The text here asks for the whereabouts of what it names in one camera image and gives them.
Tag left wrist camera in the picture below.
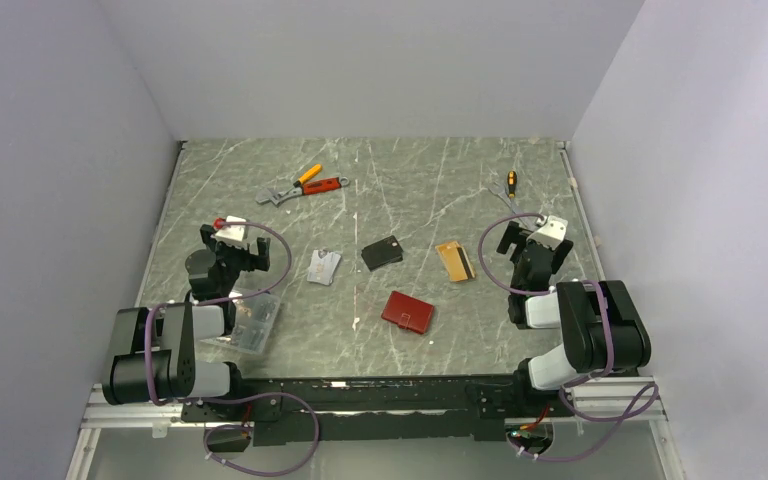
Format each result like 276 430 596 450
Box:
213 216 248 248

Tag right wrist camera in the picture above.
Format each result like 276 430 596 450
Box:
528 215 568 249

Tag clear plastic screw box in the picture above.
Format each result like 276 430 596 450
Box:
194 293 281 355

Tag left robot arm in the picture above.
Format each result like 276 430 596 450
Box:
101 216 270 420

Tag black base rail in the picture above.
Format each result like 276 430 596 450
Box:
181 374 572 446

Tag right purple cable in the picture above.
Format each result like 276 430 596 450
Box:
477 212 661 464

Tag aluminium frame rail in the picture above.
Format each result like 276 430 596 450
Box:
66 376 686 479

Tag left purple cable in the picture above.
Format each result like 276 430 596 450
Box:
144 220 322 478

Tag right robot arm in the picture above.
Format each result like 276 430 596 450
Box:
496 219 652 415

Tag silver open end wrench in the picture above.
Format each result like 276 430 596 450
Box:
487 183 537 229

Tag silver credit card stack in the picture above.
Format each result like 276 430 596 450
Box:
307 249 342 286

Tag orange handled pliers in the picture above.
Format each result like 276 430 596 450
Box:
293 164 323 188

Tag red leather card holder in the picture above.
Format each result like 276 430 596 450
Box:
381 291 435 335

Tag orange black screwdriver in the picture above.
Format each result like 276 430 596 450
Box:
506 170 518 199

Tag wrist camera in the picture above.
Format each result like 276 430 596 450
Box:
528 215 568 249
213 216 248 248

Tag purple cable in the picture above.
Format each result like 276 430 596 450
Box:
144 220 322 478
477 212 661 464

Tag red handled adjustable wrench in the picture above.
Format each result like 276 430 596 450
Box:
255 177 350 207

